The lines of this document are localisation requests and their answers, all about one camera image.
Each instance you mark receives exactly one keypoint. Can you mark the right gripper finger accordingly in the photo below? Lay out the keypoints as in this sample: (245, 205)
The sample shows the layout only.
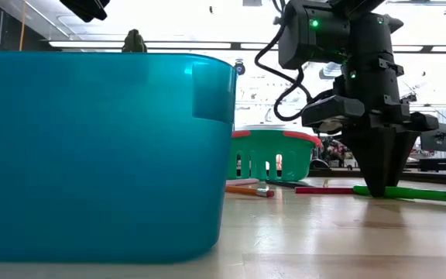
(403, 151)
(374, 162)

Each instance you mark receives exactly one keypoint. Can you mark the green pen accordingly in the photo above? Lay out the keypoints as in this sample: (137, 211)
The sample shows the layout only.
(420, 193)

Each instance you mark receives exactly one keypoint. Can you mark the red pencil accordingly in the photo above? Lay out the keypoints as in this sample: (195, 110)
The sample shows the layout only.
(323, 190)

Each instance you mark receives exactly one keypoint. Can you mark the yellow pencil with pink eraser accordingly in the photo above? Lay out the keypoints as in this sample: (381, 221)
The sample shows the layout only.
(246, 190)

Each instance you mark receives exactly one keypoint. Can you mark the pink pen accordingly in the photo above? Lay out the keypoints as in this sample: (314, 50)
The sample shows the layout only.
(242, 181)

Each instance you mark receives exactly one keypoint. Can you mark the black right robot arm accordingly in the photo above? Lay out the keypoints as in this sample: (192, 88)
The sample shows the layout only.
(366, 38)

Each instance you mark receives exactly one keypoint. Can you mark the black computer monitor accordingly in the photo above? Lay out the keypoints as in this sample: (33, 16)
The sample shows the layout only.
(436, 137)

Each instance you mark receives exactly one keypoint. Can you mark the black background desk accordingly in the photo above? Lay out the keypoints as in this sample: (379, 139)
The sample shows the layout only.
(440, 162)

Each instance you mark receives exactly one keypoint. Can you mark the green cactus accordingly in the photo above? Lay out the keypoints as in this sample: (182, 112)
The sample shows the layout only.
(134, 42)

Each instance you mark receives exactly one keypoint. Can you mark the black pencil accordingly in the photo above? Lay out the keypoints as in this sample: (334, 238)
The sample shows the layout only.
(285, 183)

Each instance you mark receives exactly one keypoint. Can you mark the green basket with red rim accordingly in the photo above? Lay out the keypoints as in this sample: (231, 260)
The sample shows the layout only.
(269, 151)

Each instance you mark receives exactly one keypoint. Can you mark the blue plastic bin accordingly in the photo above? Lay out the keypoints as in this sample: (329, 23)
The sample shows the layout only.
(91, 155)

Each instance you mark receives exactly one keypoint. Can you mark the overhead beam with lights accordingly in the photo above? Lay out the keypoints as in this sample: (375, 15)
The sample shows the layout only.
(236, 45)

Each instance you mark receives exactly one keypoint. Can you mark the black hanging camera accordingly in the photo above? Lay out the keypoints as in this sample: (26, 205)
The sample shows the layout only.
(239, 67)

